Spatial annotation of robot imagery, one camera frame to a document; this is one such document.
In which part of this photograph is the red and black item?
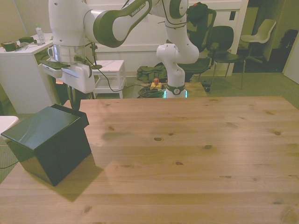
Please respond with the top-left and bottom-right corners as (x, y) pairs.
(187, 1), (209, 26)

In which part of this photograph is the white desk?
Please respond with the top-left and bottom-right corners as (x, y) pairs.
(0, 32), (62, 115)

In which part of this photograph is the white shell chair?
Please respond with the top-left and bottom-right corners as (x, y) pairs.
(240, 18), (277, 63)

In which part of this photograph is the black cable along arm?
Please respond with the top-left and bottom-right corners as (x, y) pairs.
(121, 0), (189, 30)

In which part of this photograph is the white side table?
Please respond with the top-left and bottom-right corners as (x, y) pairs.
(93, 60), (128, 99)

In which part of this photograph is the black drawer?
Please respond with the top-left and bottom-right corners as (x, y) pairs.
(50, 104), (90, 128)

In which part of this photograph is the clear plastic water bottle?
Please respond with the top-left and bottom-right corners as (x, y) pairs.
(35, 24), (46, 44)

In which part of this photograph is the dark cable bundle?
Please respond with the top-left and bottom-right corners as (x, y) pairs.
(137, 85), (165, 99)

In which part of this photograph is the black shell chair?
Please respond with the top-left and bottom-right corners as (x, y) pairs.
(206, 25), (247, 90)

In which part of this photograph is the green bag on floor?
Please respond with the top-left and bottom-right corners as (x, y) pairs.
(136, 64), (169, 83)

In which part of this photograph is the black mesh office chair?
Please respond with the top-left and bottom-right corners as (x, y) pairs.
(179, 6), (217, 81)

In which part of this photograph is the black drawer cabinet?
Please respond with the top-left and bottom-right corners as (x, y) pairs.
(0, 106), (92, 187)

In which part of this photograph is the black hanging cable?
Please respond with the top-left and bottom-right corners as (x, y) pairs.
(93, 61), (143, 93)

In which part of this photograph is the green cloth bundle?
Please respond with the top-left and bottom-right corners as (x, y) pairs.
(18, 36), (37, 44)

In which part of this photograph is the black bag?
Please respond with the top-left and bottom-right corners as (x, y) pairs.
(279, 28), (299, 73)

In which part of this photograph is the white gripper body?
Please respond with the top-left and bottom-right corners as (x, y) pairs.
(61, 63), (96, 94)

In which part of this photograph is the red emergency stop button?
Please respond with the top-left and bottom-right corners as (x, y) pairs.
(150, 78), (163, 90)

